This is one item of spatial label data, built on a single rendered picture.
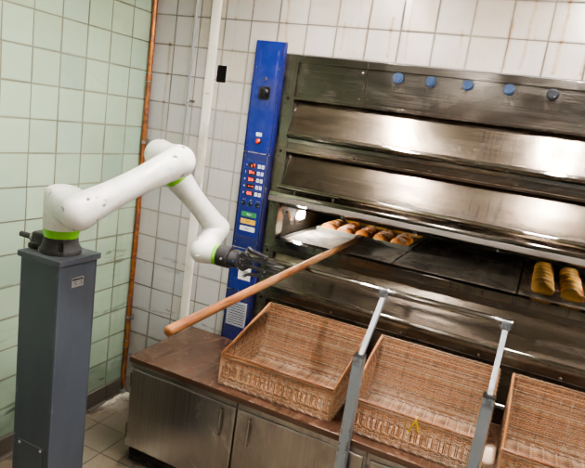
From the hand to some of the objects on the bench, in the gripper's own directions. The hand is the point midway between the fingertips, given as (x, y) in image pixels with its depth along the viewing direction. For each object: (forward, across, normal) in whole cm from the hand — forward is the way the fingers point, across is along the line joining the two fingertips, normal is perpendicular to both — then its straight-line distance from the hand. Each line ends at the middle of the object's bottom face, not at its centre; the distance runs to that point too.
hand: (275, 269), depth 225 cm
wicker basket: (+4, +61, -30) cm, 68 cm away
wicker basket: (+124, +62, -29) cm, 142 cm away
